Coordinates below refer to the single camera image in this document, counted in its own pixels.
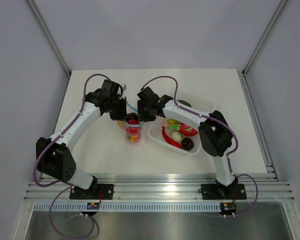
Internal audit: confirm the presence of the yellow orange fruit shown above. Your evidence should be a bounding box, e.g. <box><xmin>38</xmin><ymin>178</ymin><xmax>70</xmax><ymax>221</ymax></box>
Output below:
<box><xmin>117</xmin><ymin>120</ymin><xmax>125</xmax><ymax>128</ymax></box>

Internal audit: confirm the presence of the right small circuit board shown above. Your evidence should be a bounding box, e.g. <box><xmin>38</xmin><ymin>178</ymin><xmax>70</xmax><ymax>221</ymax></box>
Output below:
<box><xmin>220</xmin><ymin>202</ymin><xmax>237</xmax><ymax>216</ymax></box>

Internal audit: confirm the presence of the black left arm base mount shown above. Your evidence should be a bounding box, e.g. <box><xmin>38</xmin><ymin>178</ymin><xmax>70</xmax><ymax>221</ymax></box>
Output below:
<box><xmin>69</xmin><ymin>183</ymin><xmax>115</xmax><ymax>200</ymax></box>

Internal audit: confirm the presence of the dark green avocado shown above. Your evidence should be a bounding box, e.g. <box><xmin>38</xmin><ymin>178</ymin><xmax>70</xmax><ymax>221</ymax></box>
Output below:
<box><xmin>177</xmin><ymin>99</ymin><xmax>192</xmax><ymax>108</ymax></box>

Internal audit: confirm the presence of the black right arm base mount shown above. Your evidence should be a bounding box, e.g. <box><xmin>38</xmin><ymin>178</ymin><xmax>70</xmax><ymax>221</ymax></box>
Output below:
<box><xmin>198</xmin><ymin>183</ymin><xmax>247</xmax><ymax>200</ymax></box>

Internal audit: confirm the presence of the pink peach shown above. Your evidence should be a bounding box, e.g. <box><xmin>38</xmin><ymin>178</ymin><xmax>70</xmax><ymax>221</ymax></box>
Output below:
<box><xmin>163</xmin><ymin>119</ymin><xmax>170</xmax><ymax>127</ymax></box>

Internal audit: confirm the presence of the red apple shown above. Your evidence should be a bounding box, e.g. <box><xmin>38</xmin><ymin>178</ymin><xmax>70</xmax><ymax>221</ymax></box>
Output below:
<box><xmin>125</xmin><ymin>120</ymin><xmax>143</xmax><ymax>136</ymax></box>

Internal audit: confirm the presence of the left aluminium corner post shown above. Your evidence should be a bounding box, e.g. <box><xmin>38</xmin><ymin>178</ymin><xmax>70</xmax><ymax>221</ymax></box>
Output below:
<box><xmin>25</xmin><ymin>0</ymin><xmax>72</xmax><ymax>78</ymax></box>

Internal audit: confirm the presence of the white garlic bulb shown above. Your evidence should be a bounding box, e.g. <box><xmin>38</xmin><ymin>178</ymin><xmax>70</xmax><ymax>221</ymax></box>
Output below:
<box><xmin>171</xmin><ymin>131</ymin><xmax>182</xmax><ymax>143</ymax></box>

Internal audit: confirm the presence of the aluminium rail frame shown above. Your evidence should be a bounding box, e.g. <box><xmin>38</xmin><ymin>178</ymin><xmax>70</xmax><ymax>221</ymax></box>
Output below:
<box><xmin>22</xmin><ymin>73</ymin><xmax>296</xmax><ymax>203</ymax></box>

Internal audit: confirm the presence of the orange red tomato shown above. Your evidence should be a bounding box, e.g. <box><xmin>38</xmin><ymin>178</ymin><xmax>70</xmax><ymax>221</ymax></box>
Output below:
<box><xmin>126</xmin><ymin>134</ymin><xmax>141</xmax><ymax>143</ymax></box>

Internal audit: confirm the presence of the pink dragon fruit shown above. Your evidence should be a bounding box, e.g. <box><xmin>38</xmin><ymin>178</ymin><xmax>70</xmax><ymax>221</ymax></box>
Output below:
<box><xmin>167</xmin><ymin>119</ymin><xmax>198</xmax><ymax>137</ymax></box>

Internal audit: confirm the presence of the red chili pepper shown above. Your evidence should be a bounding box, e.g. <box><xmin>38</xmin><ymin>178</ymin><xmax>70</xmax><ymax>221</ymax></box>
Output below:
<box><xmin>161</xmin><ymin>126</ymin><xmax>182</xmax><ymax>149</ymax></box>

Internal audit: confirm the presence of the clear zip top bag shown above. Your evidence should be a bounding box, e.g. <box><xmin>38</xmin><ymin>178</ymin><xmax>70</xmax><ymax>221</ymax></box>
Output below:
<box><xmin>123</xmin><ymin>99</ymin><xmax>144</xmax><ymax>147</ymax></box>

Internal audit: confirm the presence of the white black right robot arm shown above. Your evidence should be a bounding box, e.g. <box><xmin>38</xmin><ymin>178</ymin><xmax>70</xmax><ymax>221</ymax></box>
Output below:
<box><xmin>137</xmin><ymin>87</ymin><xmax>238</xmax><ymax>199</ymax></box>

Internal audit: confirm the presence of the aluminium corner post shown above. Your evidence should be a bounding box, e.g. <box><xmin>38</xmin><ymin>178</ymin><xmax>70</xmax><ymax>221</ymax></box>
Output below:
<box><xmin>242</xmin><ymin>0</ymin><xmax>290</xmax><ymax>77</ymax></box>
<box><xmin>25</xmin><ymin>0</ymin><xmax>72</xmax><ymax>78</ymax></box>

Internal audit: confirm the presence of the left small circuit board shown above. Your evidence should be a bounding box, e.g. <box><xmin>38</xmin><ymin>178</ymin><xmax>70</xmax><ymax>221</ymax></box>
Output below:
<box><xmin>86</xmin><ymin>202</ymin><xmax>100</xmax><ymax>211</ymax></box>

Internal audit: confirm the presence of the white slotted cable duct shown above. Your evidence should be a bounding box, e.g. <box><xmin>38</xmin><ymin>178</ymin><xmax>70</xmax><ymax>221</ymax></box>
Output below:
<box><xmin>33</xmin><ymin>202</ymin><xmax>221</xmax><ymax>213</ymax></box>

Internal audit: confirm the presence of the white perforated plastic basket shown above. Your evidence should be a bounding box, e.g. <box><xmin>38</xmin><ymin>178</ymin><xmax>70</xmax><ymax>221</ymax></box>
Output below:
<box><xmin>147</xmin><ymin>89</ymin><xmax>217</xmax><ymax>157</ymax></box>

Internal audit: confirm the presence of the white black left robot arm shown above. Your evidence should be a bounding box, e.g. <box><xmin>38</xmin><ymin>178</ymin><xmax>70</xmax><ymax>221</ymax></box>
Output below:
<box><xmin>33</xmin><ymin>79</ymin><xmax>127</xmax><ymax>200</ymax></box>

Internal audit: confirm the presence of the small circuit board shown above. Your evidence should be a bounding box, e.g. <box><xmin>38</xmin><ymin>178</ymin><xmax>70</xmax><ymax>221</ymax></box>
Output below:
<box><xmin>86</xmin><ymin>202</ymin><xmax>100</xmax><ymax>211</ymax></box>
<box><xmin>220</xmin><ymin>202</ymin><xmax>237</xmax><ymax>216</ymax></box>

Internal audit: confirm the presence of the right aluminium corner post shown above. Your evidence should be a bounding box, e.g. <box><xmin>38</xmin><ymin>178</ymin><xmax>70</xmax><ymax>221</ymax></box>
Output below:
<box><xmin>242</xmin><ymin>0</ymin><xmax>290</xmax><ymax>77</ymax></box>

